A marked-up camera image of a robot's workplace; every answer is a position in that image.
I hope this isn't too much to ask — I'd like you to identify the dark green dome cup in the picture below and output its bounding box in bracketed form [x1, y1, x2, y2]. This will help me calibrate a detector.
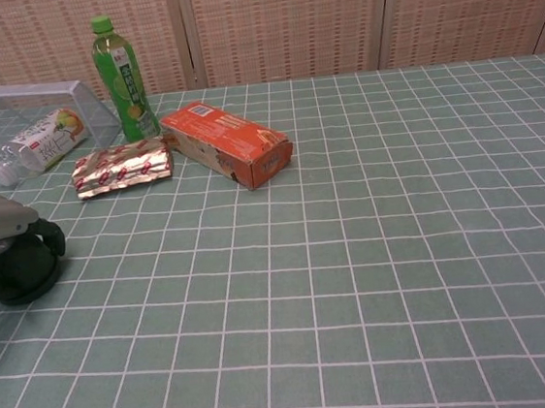
[0, 230, 61, 297]

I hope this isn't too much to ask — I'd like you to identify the dark green round base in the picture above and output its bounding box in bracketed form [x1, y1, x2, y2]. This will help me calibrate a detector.
[0, 264, 65, 305]

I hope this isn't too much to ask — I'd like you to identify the clear bottle with white label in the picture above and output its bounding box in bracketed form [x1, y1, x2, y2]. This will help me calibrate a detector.
[0, 105, 93, 188]

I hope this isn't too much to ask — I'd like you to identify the silver foil snack packet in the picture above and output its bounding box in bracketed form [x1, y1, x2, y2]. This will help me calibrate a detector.
[68, 135, 176, 203]

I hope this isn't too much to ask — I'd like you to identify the green tea bottle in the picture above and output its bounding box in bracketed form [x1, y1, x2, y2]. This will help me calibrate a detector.
[88, 11, 159, 146]

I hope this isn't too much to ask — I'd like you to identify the orange cardboard box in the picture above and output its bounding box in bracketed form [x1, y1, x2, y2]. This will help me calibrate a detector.
[157, 91, 298, 201]

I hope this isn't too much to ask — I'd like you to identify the green checked tablecloth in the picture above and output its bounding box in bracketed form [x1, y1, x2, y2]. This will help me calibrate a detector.
[0, 51, 545, 408]

